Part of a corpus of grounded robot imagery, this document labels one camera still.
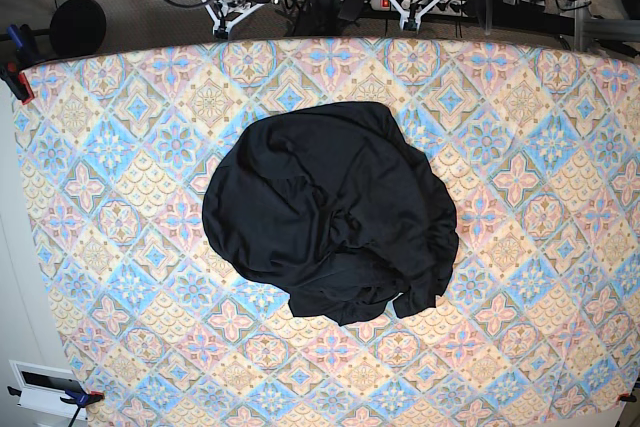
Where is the black t-shirt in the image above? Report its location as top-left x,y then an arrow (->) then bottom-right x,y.
202,102 -> 459,325

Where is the white power strip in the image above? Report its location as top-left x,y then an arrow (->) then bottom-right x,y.
370,0 -> 452,18

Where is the black round stool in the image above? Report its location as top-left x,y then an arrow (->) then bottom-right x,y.
49,0 -> 106,58

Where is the blue clamp upper left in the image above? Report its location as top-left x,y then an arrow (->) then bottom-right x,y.
7,24 -> 41,65

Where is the blue clamp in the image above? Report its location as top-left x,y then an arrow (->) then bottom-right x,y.
7,24 -> 41,65
7,386 -> 105,426

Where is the red black clamp left edge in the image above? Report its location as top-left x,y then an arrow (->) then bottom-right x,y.
0,62 -> 34,105

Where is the patterned tablecloth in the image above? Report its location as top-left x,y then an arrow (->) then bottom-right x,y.
12,39 -> 639,426

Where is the blue clamp lower left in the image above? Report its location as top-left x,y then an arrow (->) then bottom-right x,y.
7,386 -> 105,426

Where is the white floor outlet box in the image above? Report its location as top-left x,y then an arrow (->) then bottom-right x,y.
9,360 -> 81,419

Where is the red clamp lower right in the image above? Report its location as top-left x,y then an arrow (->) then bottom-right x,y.
618,392 -> 638,403

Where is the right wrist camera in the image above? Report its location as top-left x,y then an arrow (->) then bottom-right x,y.
212,22 -> 231,41

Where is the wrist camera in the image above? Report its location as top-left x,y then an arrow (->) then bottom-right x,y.
401,18 -> 420,32
212,22 -> 231,41

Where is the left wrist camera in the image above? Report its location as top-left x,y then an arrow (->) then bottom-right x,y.
401,18 -> 420,32

